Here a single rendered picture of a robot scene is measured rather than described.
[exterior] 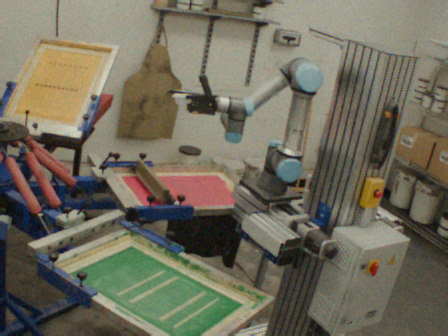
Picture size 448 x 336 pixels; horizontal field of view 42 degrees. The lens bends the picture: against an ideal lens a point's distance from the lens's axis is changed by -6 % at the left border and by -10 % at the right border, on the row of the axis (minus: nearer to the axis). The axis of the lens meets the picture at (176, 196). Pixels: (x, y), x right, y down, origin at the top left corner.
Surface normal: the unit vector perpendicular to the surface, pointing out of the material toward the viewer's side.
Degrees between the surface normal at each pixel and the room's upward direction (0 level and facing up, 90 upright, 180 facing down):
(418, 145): 90
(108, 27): 90
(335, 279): 90
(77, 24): 90
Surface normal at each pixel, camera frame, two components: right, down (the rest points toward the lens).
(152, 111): -0.09, 0.39
